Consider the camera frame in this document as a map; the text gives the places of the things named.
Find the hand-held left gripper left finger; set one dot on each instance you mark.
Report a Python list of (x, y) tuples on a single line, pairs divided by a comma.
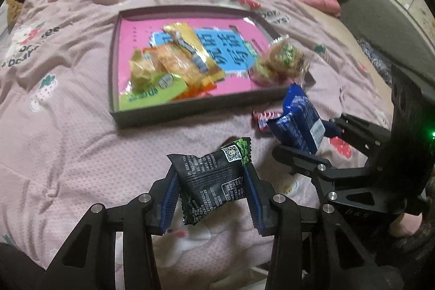
[(170, 198)]

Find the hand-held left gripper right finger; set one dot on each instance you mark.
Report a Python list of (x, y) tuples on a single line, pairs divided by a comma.
[(255, 205)]

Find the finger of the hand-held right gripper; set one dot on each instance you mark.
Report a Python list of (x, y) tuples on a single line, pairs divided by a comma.
[(299, 159), (356, 132)]

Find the blue snack packet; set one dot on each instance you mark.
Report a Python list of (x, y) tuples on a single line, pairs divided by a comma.
[(299, 127)]

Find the black snack packet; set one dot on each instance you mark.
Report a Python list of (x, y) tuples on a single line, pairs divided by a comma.
[(210, 181)]

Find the grey cardboard box tray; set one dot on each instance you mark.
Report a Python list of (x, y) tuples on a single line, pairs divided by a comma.
[(153, 115)]

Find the clear-wrapped nut cake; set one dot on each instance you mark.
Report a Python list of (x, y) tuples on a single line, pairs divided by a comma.
[(268, 77)]

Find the person's right forearm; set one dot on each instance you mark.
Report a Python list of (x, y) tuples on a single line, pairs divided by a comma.
[(407, 259)]

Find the person's right hand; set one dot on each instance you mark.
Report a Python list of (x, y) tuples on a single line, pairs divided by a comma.
[(406, 225)]

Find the red striped snack packet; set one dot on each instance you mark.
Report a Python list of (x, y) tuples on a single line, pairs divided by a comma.
[(265, 116)]

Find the patterned dark cloth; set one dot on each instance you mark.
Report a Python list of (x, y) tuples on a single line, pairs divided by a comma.
[(373, 55)]

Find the pink printed blanket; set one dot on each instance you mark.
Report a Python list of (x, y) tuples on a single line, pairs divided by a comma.
[(85, 157)]

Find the green-label pastry packet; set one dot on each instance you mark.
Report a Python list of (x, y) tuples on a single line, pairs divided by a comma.
[(285, 55)]

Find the green snack packet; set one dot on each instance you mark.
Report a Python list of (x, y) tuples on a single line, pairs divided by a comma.
[(153, 91)]

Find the beige bed sheet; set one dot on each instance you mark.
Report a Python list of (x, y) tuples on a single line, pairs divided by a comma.
[(326, 25)]

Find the orange jelly packet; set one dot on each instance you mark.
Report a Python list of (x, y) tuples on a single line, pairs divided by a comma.
[(200, 89)]

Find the yellow cracker packet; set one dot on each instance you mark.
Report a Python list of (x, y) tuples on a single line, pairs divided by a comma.
[(141, 69)]

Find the orange cracker packet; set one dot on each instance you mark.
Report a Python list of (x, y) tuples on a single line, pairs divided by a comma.
[(173, 64)]

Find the yellow snack bar packet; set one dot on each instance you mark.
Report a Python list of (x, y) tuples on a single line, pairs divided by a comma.
[(185, 38)]

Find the pink book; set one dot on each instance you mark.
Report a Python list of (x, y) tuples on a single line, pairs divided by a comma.
[(136, 35)]

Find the brown plush item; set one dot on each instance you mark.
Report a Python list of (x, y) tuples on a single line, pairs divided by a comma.
[(13, 4)]

